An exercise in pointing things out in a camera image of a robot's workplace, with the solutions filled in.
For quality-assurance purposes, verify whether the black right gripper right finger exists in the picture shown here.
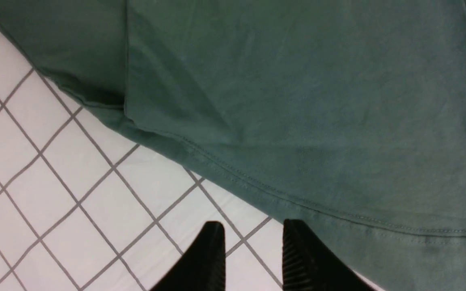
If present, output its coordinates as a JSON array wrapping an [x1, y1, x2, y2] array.
[[282, 219, 374, 291]]

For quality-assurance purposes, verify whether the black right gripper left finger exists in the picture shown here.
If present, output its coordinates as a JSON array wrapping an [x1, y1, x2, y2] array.
[[152, 221, 226, 291]]

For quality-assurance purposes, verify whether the green long-sleeved shirt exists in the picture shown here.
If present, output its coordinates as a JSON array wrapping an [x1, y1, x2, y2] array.
[[0, 0, 466, 291]]

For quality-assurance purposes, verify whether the white grid-patterned table cloth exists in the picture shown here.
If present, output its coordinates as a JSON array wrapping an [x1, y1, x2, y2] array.
[[0, 32, 283, 291]]

